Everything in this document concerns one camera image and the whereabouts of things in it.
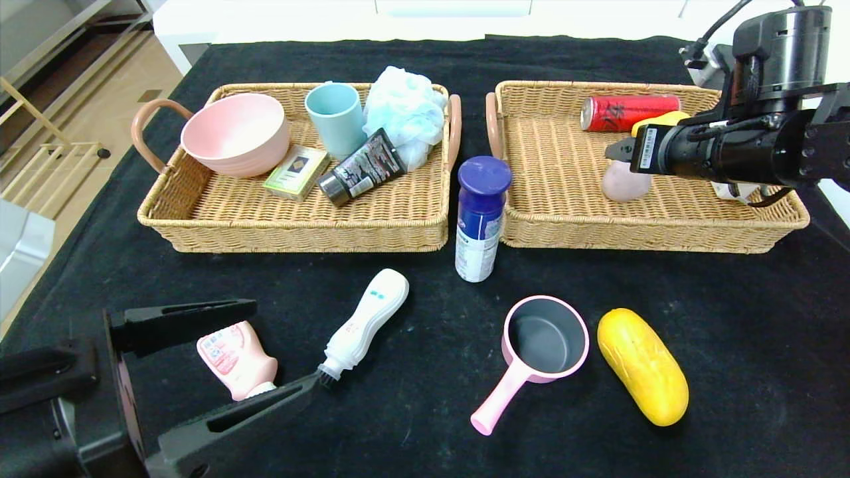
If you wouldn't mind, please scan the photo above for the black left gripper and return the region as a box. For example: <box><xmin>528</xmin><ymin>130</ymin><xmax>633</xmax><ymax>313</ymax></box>
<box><xmin>51</xmin><ymin>298</ymin><xmax>321</xmax><ymax>478</ymax></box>

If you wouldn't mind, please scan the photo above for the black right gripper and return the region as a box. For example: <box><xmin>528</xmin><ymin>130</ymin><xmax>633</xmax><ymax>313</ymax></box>
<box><xmin>604</xmin><ymin>123</ymin><xmax>715</xmax><ymax>177</ymax></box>

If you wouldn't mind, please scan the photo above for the pale pink egg shaped food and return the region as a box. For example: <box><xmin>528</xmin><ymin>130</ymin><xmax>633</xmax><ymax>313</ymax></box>
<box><xmin>601</xmin><ymin>159</ymin><xmax>653</xmax><ymax>202</ymax></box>

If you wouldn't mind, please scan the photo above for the blue capped spray can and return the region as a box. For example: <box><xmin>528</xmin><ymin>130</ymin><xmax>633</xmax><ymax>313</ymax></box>
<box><xmin>456</xmin><ymin>157</ymin><xmax>513</xmax><ymax>283</ymax></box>

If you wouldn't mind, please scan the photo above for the pink toy saucepan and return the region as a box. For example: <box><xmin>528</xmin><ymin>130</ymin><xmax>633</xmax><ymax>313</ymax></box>
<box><xmin>470</xmin><ymin>296</ymin><xmax>590</xmax><ymax>437</ymax></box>

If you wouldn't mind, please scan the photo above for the long yellow fruit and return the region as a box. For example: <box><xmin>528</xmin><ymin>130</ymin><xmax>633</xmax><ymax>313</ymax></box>
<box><xmin>596</xmin><ymin>308</ymin><xmax>689</xmax><ymax>427</ymax></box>

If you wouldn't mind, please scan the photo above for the wicker basket with food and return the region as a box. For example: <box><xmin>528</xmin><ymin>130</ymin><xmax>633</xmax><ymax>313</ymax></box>
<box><xmin>485</xmin><ymin>81</ymin><xmax>811</xmax><ymax>255</ymax></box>

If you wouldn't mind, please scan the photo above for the wicker basket with toiletries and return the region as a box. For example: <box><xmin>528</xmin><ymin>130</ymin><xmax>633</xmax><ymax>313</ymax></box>
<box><xmin>131</xmin><ymin>82</ymin><xmax>462</xmax><ymax>254</ymax></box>

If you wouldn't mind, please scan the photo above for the pink bottle white cap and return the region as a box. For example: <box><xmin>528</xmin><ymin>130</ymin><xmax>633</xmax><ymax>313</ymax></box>
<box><xmin>197</xmin><ymin>321</ymin><xmax>280</xmax><ymax>402</ymax></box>

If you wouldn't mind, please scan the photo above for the red soda can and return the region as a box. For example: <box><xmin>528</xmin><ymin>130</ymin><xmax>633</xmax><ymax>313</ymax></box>
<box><xmin>580</xmin><ymin>95</ymin><xmax>681</xmax><ymax>133</ymax></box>

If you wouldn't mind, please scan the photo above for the yellow pear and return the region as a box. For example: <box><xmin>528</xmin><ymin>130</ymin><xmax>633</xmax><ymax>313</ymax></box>
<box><xmin>631</xmin><ymin>111</ymin><xmax>691</xmax><ymax>137</ymax></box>

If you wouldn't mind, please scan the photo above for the small white carton box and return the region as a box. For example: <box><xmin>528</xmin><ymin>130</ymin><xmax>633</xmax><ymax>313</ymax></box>
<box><xmin>711</xmin><ymin>181</ymin><xmax>759</xmax><ymax>202</ymax></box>

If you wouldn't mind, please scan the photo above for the white brush applicator bottle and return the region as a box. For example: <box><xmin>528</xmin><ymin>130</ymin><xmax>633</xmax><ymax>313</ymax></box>
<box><xmin>317</xmin><ymin>269</ymin><xmax>410</xmax><ymax>388</ymax></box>

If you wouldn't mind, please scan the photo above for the green soap box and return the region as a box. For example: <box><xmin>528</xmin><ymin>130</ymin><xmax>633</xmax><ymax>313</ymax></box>
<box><xmin>264</xmin><ymin>145</ymin><xmax>331</xmax><ymax>202</ymax></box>

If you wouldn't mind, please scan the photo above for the black tablecloth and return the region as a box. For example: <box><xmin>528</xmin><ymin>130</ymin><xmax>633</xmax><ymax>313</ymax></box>
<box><xmin>0</xmin><ymin>37</ymin><xmax>850</xmax><ymax>478</ymax></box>

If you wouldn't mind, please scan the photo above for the light blue bath pouf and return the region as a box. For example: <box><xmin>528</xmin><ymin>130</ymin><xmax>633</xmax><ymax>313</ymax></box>
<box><xmin>363</xmin><ymin>66</ymin><xmax>449</xmax><ymax>173</ymax></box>

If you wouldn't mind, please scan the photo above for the pink bowl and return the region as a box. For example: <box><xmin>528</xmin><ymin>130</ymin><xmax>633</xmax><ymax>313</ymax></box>
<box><xmin>181</xmin><ymin>93</ymin><xmax>292</xmax><ymax>179</ymax></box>

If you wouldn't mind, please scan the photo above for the light wooden rack on wheels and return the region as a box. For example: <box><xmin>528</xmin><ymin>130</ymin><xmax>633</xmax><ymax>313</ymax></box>
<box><xmin>0</xmin><ymin>76</ymin><xmax>112</xmax><ymax>223</ymax></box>

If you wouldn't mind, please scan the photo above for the black cosmetic tube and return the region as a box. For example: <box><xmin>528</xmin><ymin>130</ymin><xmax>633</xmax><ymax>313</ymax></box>
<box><xmin>317</xmin><ymin>129</ymin><xmax>407</xmax><ymax>208</ymax></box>

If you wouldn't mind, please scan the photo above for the teal plastic cup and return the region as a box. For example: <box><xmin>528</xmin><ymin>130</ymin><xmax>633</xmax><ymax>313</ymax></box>
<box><xmin>305</xmin><ymin>82</ymin><xmax>368</xmax><ymax>163</ymax></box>

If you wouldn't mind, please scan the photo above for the grey metal shelf unit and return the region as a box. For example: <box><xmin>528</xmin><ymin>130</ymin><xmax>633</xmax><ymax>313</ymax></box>
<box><xmin>0</xmin><ymin>0</ymin><xmax>155</xmax><ymax>87</ymax></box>

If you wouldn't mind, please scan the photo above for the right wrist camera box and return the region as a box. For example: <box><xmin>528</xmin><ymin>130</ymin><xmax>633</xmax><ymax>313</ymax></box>
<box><xmin>679</xmin><ymin>41</ymin><xmax>734</xmax><ymax>90</ymax></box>

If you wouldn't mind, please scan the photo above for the black camera cable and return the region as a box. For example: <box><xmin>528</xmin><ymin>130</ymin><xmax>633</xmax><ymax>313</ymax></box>
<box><xmin>691</xmin><ymin>0</ymin><xmax>758</xmax><ymax>57</ymax></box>

